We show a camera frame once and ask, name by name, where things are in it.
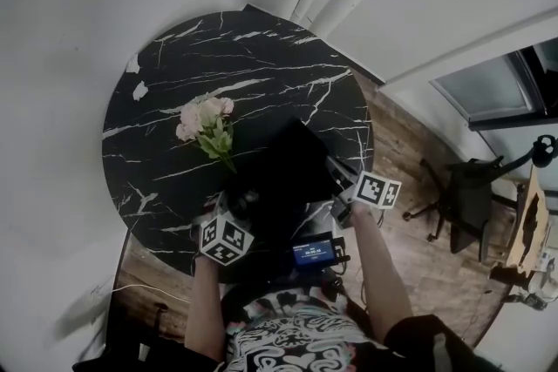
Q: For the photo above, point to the person's right forearm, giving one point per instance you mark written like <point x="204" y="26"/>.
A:
<point x="383" y="274"/>

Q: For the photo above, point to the black patterned shirt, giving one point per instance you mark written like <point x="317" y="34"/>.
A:
<point x="301" y="335"/>

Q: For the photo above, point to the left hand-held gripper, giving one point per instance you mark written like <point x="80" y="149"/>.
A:
<point x="224" y="239"/>

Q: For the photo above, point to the person's left forearm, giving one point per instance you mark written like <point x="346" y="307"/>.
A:
<point x="205" y="309"/>

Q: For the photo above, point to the chest-mounted screen device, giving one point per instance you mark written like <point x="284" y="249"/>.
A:
<point x="314" y="253"/>

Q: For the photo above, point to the small black box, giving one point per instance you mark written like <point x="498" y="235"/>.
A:
<point x="512" y="274"/>

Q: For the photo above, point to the black office chair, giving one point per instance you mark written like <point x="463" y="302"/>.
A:
<point x="471" y="204"/>

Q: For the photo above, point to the small white paper scrap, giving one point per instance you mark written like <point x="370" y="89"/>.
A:
<point x="139" y="90"/>
<point x="132" y="63"/>

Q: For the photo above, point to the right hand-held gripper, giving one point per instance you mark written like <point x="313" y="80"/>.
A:
<point x="375" y="189"/>

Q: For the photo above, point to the light wooden desk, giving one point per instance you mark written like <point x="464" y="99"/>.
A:
<point x="527" y="231"/>

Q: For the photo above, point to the frosted glass window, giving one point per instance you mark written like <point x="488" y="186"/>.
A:
<point x="488" y="91"/>

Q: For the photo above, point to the black cloth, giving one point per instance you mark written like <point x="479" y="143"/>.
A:
<point x="287" y="165"/>

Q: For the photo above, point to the artificial pink flower bouquet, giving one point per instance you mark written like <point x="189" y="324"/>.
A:
<point x="205" y="122"/>

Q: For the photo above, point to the black seat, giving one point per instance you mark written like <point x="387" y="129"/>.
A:
<point x="113" y="353"/>

